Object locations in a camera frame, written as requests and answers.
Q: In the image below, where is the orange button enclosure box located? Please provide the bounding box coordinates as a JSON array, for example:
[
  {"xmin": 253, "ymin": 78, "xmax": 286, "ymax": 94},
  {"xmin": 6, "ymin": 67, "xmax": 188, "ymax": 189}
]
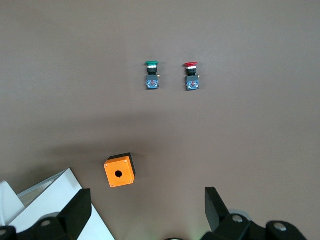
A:
[{"xmin": 103, "ymin": 152, "xmax": 137, "ymax": 188}]

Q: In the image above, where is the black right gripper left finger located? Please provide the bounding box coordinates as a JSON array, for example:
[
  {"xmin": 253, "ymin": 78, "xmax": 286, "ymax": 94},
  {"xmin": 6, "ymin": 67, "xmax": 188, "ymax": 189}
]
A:
[{"xmin": 0, "ymin": 188, "xmax": 93, "ymax": 240}]

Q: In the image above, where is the green mushroom push button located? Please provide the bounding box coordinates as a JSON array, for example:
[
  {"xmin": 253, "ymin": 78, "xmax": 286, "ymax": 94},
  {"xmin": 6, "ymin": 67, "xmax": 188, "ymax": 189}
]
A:
[{"xmin": 144, "ymin": 60, "xmax": 161, "ymax": 91}]

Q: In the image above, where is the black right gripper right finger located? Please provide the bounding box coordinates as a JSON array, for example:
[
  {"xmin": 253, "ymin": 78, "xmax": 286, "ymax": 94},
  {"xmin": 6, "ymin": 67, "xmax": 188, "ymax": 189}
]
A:
[{"xmin": 199, "ymin": 186, "xmax": 308, "ymax": 240}]

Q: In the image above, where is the white drawer cabinet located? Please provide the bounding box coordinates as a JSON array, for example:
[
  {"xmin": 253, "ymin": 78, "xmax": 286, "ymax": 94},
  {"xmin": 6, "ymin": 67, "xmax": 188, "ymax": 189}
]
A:
[{"xmin": 0, "ymin": 167, "xmax": 116, "ymax": 240}]

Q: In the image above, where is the red mushroom push button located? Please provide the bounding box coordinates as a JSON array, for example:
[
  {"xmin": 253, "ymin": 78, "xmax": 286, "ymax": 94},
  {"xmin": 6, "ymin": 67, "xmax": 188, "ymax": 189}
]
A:
[{"xmin": 183, "ymin": 61, "xmax": 201, "ymax": 92}]

